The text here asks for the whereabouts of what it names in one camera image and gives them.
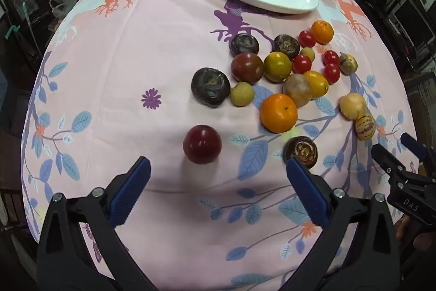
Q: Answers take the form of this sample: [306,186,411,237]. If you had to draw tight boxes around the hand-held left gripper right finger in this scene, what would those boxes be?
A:
[283,157,401,291]

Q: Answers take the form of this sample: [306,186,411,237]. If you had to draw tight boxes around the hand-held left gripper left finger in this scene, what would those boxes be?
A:
[36,156,152,291]

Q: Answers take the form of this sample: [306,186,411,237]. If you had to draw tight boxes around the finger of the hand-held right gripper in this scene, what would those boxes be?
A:
[371,143,414,183]
[400,132,436,176]

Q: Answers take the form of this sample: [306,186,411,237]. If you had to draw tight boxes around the striped pepino melon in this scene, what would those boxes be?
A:
[355,114,376,141]

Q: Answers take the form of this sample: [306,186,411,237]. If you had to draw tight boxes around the pale yellow passion fruit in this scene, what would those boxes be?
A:
[340,92,368,121]

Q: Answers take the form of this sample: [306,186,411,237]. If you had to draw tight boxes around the dark red plum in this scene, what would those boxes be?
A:
[183,125,222,165]

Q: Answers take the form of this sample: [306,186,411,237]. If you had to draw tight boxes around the large orange tangerine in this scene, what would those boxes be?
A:
[261,93,298,134]

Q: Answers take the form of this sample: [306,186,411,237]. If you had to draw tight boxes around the yellow-orange tomato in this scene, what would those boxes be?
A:
[302,70,329,98]

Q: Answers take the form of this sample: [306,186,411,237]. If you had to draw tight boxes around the brown-yellow passion fruit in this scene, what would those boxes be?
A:
[283,73,313,107]

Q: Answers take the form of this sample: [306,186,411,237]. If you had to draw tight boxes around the red cherry tomato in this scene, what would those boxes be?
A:
[323,50,340,66]
[299,30,317,48]
[323,63,341,84]
[292,55,312,74]

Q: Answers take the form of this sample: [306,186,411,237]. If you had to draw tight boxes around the purple-yellow small fruit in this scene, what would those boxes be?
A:
[339,53,358,76]

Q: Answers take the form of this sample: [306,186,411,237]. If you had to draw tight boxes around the large yellow-brown longan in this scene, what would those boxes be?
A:
[230,82,255,107]

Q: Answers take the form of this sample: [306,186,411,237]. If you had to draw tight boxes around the large dark purple water chestnut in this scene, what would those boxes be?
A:
[191,68,231,108]

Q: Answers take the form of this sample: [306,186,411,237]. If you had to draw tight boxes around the yellow-green tomato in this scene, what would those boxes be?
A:
[264,52,293,83]

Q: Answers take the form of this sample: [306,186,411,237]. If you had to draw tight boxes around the dark red tomato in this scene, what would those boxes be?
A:
[231,52,265,85]

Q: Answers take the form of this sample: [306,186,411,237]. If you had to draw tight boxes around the small orange tangerine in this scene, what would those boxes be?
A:
[311,20,334,44]

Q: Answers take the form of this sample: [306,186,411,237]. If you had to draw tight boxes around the person's right hand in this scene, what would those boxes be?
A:
[397,216,436,252]

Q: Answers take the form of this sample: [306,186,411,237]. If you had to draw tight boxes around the black computer monitor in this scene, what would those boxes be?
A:
[393,0,433,46]

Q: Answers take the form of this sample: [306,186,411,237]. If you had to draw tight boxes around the pink printed tablecloth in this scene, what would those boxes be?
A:
[20,0,421,291]

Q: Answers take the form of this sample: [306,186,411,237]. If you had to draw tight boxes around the white plastic bag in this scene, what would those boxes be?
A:
[49,0,67,19]

